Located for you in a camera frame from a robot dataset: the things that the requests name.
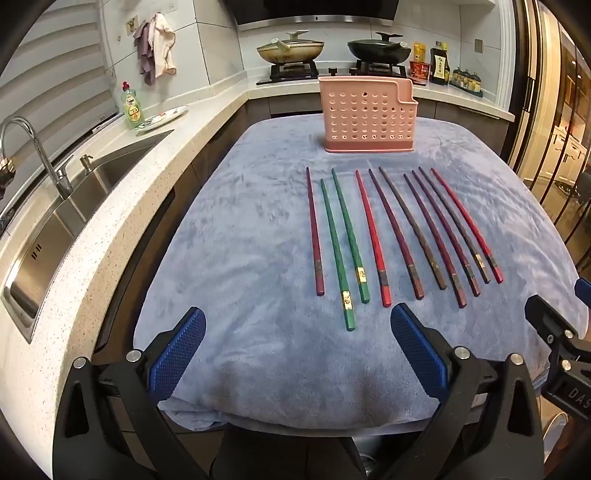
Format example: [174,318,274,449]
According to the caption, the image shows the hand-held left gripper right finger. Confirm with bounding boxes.
[383,303,544,480]

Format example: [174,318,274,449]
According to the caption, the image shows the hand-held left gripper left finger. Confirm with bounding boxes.
[52,306,208,480]

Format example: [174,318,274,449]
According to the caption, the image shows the dark red chopstick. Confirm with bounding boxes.
[403,172,468,309]
[305,167,325,296]
[412,170,482,297]
[368,168,426,300]

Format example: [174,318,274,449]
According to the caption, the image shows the green chopstick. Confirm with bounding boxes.
[331,168,371,304]
[320,178,358,332]

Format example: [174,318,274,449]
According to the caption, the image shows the brown chopstick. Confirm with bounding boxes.
[418,165,492,284]
[379,165,448,291]

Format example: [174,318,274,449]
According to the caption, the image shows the pink perforated utensil holder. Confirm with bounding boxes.
[318,76,419,154]

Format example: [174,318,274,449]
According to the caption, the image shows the blue fleece blanket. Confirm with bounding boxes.
[133,117,583,432]

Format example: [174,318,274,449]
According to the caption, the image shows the white stone kitchen counter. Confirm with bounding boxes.
[0,69,516,467]

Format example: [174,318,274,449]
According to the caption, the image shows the stainless steel sink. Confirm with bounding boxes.
[0,129,175,344]

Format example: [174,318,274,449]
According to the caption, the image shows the glass sliding door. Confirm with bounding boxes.
[512,0,591,278]

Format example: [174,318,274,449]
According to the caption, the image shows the chrome faucet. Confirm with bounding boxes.
[0,116,75,197]

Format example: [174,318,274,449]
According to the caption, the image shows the grey base cabinet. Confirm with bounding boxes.
[416,99,515,155]

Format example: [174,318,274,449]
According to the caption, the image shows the patterned plate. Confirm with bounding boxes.
[135,105,190,136]

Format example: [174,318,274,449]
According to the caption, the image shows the spice jar set with tray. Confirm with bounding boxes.
[450,67,485,99]

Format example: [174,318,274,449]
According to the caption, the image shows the green dish soap bottle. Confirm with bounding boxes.
[119,80,146,130]

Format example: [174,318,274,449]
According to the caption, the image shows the dark soy sauce bottle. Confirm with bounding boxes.
[429,44,451,85]

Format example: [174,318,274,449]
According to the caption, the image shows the black gas stove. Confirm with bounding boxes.
[255,60,428,86]

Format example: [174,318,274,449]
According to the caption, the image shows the purple hanging cloth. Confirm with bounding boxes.
[133,21,158,86]

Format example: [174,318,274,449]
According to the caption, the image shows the black wok with lid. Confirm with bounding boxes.
[346,31,413,63]

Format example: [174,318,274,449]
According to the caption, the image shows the hanging cloths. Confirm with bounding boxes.
[148,13,178,79]

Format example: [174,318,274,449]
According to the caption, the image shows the white window blinds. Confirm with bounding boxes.
[0,0,118,153]

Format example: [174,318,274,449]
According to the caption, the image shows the beige wok with lid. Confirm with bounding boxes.
[256,30,326,65]

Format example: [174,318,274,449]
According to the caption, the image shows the black range hood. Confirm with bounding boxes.
[222,0,400,31]

